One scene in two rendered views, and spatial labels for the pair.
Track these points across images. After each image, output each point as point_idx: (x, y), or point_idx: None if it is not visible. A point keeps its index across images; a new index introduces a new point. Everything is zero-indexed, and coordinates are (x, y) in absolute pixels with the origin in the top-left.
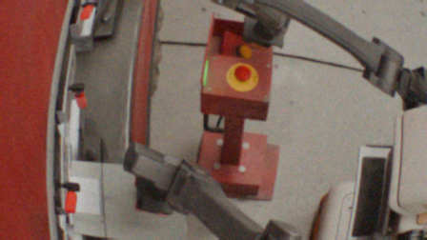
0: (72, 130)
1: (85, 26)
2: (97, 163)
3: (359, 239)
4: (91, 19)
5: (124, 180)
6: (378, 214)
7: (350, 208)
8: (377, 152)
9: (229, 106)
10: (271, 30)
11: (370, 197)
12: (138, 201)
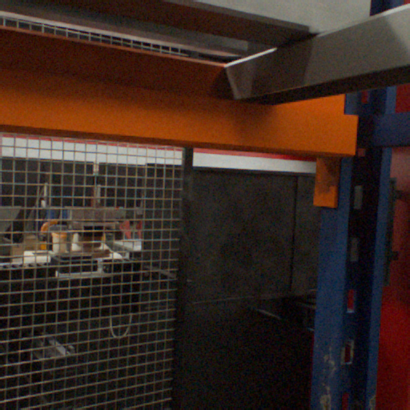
0: (115, 258)
1: (43, 262)
2: (127, 247)
3: (117, 222)
4: (36, 261)
5: (128, 244)
6: (102, 221)
7: None
8: (74, 221)
9: None
10: (25, 235)
11: (96, 222)
12: (142, 219)
